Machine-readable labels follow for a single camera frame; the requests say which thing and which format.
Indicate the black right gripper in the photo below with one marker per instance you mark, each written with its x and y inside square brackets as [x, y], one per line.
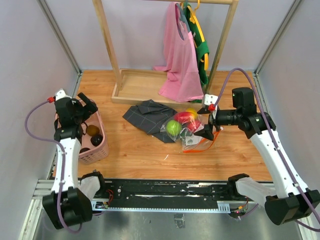
[207, 132]

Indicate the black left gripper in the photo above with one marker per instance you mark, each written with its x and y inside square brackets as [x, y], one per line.
[89, 108]

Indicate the clear zip top bag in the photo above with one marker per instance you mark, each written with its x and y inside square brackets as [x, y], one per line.
[190, 142]

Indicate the orange fake fruit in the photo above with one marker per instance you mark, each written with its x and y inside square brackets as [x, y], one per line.
[92, 130]

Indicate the dark purple fake eggplant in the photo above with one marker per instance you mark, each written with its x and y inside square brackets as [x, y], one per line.
[96, 140]

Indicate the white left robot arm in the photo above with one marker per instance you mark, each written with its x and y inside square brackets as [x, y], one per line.
[70, 200]

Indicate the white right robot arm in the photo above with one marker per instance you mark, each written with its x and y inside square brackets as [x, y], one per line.
[291, 199]

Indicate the red fake apple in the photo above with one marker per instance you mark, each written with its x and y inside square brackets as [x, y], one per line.
[194, 125]

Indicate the yellow fake lemon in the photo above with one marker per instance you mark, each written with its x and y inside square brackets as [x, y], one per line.
[191, 110]

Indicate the red yellow fake mango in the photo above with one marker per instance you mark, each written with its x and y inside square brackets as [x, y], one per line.
[185, 117]

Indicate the green fake apple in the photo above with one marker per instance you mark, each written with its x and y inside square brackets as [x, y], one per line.
[173, 128]

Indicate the dark fake plum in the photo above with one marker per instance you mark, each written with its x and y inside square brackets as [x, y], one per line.
[84, 150]

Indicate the pink t-shirt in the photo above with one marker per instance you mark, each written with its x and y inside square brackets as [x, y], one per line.
[182, 75]

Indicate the wooden clothes rack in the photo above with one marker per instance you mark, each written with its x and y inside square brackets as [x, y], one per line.
[133, 86]

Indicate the dark grey checked cloth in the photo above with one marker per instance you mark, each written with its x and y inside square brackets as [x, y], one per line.
[149, 116]

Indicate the green t-shirt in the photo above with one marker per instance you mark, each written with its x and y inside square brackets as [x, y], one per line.
[201, 55]

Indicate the yellow clothes hanger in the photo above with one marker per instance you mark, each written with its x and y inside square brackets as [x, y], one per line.
[200, 32]

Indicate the grey clothes hanger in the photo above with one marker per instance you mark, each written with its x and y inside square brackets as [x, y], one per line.
[182, 25]

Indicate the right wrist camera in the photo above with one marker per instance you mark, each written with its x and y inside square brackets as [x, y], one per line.
[209, 102]

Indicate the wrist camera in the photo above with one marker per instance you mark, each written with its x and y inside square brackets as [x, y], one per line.
[209, 102]
[60, 94]

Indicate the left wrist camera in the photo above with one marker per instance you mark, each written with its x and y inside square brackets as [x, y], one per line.
[60, 94]

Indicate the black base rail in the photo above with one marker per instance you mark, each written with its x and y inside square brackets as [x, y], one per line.
[164, 195]

